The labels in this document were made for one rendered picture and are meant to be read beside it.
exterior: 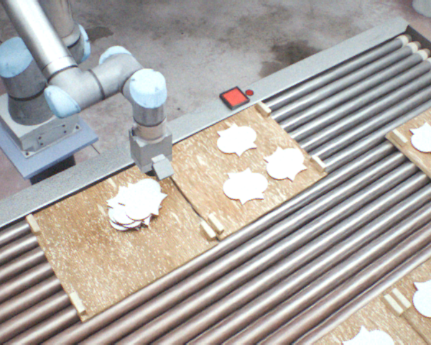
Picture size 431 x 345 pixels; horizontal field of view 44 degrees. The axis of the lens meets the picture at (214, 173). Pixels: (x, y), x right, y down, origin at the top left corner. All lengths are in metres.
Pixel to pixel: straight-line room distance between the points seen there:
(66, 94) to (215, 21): 2.55
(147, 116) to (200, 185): 0.47
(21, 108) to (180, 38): 1.95
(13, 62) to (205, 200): 0.66
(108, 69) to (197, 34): 2.35
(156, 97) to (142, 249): 0.49
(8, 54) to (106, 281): 0.68
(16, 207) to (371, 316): 1.02
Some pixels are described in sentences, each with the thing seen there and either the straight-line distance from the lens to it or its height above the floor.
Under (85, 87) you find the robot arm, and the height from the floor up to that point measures 1.41.
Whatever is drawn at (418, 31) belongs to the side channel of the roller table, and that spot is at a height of 0.95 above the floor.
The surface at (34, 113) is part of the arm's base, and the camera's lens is 1.69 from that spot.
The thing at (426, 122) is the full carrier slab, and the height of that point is 0.94.
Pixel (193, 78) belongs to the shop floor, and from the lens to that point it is 3.23.
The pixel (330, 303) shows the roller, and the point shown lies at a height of 0.92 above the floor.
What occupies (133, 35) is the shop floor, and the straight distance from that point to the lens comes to 3.52.
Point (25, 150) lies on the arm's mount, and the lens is 1.78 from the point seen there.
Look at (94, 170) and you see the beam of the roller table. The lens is 1.65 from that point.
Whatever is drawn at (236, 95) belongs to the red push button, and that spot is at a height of 0.93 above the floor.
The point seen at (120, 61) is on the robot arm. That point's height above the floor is 1.42.
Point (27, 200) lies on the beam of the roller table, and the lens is 1.63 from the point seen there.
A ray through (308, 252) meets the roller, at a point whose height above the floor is 0.92.
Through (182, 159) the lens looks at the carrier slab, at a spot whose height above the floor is 0.94.
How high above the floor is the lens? 2.23
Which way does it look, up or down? 54 degrees down
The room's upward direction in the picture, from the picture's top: 6 degrees clockwise
